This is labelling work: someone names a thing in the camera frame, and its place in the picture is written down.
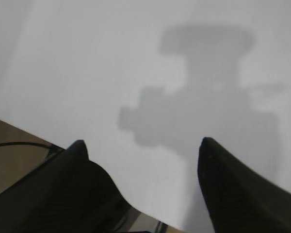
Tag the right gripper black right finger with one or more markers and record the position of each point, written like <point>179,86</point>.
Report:
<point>238,199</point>

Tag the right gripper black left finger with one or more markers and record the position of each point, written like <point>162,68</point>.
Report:
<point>67,193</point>

